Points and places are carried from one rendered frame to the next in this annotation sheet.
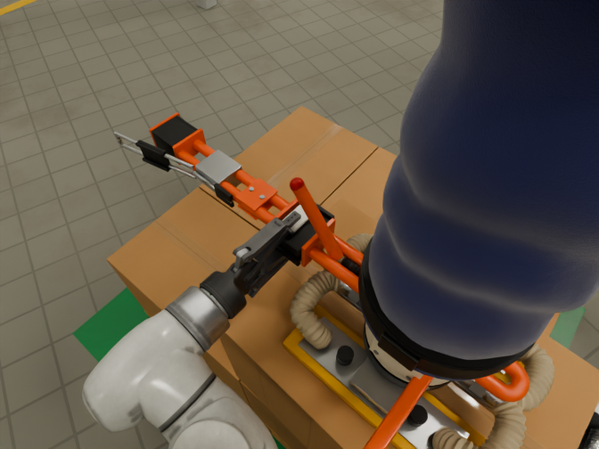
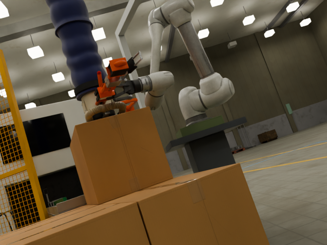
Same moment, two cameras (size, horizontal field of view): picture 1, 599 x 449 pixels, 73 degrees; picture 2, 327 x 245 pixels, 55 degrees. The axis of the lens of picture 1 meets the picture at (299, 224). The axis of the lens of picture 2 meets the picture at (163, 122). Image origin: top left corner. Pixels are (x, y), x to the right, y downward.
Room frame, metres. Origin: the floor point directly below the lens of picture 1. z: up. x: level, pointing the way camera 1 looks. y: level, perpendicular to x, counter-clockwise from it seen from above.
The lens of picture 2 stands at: (1.77, 0.92, 0.62)
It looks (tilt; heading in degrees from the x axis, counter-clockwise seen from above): 8 degrees up; 205
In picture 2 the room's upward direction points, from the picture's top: 19 degrees counter-clockwise
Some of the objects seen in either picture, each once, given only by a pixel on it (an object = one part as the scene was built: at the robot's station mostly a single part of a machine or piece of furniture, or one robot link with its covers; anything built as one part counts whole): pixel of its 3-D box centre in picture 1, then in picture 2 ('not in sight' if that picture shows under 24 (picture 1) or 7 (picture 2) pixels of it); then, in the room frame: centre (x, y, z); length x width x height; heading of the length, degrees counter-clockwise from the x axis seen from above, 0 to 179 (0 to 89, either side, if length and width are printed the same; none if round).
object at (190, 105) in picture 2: not in sight; (191, 102); (-0.31, 0.19, 0.98); 0.18 x 0.16 x 0.22; 90
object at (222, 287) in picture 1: (234, 283); (131, 87); (0.30, 0.10, 1.08); 0.09 x 0.07 x 0.08; 139
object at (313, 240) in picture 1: (301, 231); (105, 93); (0.40, 0.00, 1.08); 0.10 x 0.08 x 0.06; 139
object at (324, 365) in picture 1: (378, 386); not in sight; (0.17, -0.13, 0.98); 0.34 x 0.10 x 0.05; 49
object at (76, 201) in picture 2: not in sight; (109, 190); (0.02, -0.48, 0.58); 0.70 x 0.03 x 0.06; 141
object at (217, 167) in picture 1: (220, 173); (113, 79); (0.55, 0.16, 1.08); 0.07 x 0.07 x 0.04; 49
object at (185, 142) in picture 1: (178, 138); (117, 67); (0.64, 0.25, 1.08); 0.08 x 0.07 x 0.05; 49
